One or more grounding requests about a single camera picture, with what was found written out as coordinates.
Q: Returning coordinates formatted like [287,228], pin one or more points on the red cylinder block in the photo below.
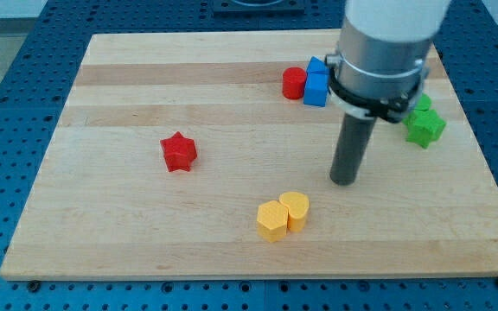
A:
[293,82]

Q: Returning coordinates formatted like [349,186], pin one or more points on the wooden board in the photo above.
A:
[104,207]

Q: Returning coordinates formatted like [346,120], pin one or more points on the yellow hexagon block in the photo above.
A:
[272,221]

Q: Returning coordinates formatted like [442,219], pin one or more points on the blue cube block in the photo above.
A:
[316,90]

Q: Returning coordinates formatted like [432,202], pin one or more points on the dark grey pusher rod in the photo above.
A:
[350,149]

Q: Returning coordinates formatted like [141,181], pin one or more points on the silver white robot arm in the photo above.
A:
[378,68]

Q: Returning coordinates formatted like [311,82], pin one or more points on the yellow heart block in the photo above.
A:
[298,205]

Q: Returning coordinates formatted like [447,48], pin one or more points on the blue triangle block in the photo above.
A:
[316,66]

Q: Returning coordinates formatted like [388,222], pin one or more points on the red star block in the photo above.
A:
[179,152]

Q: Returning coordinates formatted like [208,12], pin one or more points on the green star block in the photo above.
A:
[424,127]

